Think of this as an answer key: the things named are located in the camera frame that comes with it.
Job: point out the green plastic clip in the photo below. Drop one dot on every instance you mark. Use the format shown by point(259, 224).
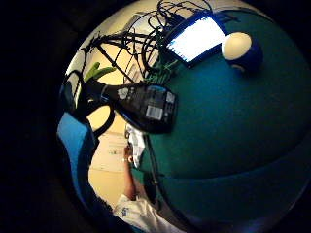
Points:
point(98, 73)

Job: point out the blue chair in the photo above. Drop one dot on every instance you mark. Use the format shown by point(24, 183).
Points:
point(75, 145)

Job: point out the black bottle with labels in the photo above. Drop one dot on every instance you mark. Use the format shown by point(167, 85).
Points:
point(142, 105)

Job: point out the white crumpled paper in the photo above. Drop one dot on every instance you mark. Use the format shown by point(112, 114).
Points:
point(136, 144)

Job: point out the bright LED light panel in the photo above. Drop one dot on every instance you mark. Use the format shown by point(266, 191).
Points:
point(196, 39)

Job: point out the blue and white ball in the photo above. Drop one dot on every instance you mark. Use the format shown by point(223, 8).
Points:
point(241, 50)

